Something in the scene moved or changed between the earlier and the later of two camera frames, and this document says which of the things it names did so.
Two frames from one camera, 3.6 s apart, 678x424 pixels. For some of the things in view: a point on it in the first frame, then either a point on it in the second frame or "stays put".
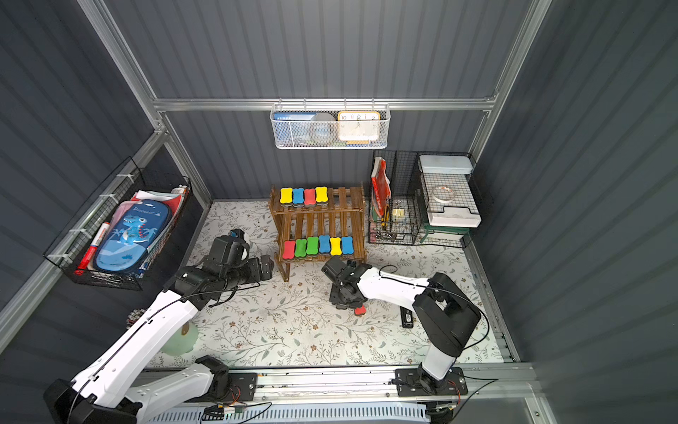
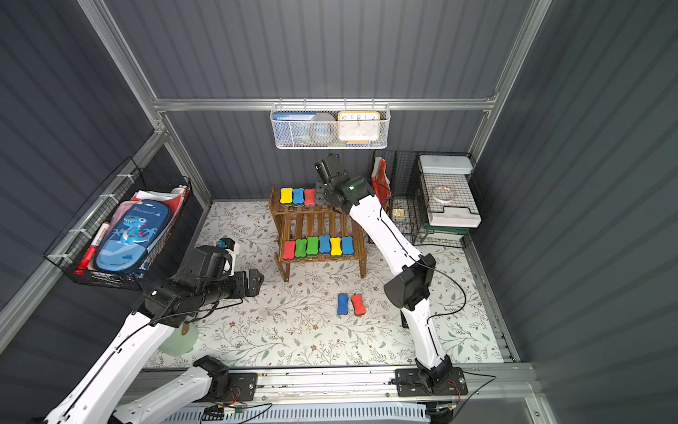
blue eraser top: (298, 195) stays put
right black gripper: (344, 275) → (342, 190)
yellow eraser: (286, 195) stays put
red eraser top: (309, 197) stays put
